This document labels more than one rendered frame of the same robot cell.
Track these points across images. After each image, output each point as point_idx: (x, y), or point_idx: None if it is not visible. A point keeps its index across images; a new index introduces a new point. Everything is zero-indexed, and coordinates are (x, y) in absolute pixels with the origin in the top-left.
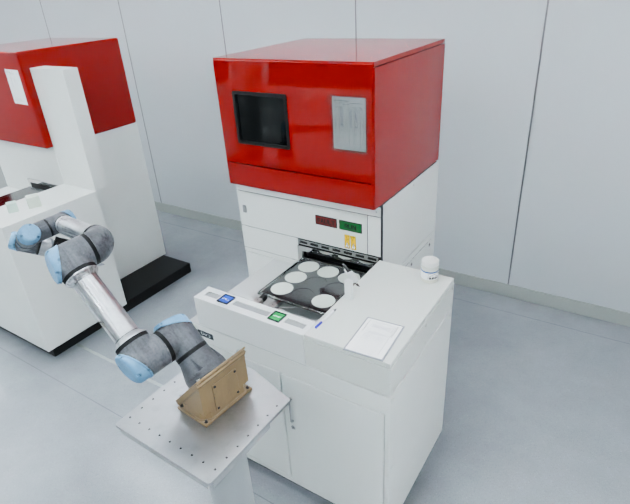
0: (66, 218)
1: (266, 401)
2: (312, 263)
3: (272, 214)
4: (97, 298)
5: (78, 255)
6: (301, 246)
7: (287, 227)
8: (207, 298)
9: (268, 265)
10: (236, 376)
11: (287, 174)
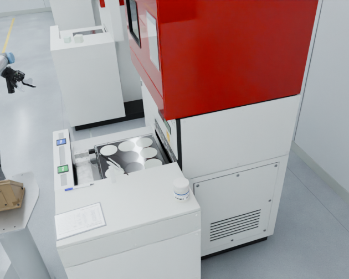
0: None
1: (15, 220)
2: (149, 141)
3: (148, 93)
4: None
5: None
6: (154, 125)
7: (152, 107)
8: (56, 136)
9: (140, 129)
10: (2, 195)
11: (142, 67)
